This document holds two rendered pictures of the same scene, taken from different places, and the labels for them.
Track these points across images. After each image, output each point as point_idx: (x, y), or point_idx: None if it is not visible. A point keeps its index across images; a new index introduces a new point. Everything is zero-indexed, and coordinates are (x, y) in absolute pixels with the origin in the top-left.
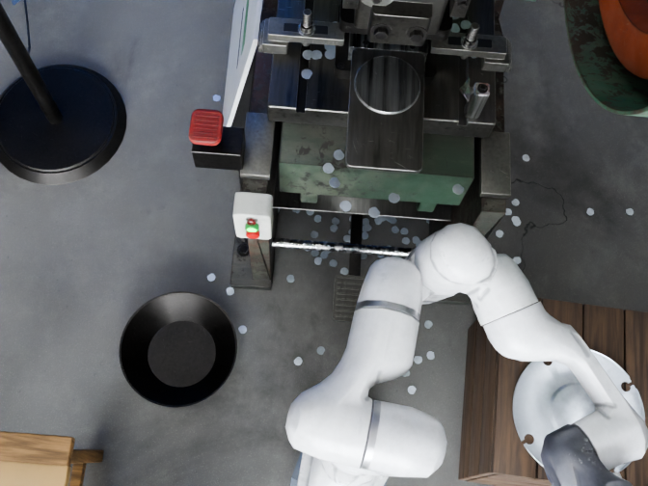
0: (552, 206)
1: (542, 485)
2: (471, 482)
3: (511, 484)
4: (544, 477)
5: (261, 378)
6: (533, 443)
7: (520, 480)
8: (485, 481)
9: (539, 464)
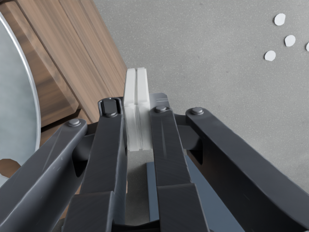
0: None
1: (75, 20)
2: (125, 64)
3: (102, 40)
4: (62, 100)
5: None
6: (8, 157)
7: (96, 80)
8: (119, 70)
9: (42, 124)
